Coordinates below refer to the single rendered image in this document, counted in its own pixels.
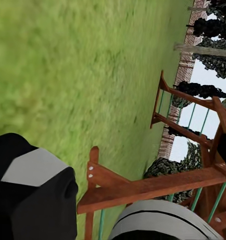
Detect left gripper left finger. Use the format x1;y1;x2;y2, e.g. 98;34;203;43
0;133;19;181

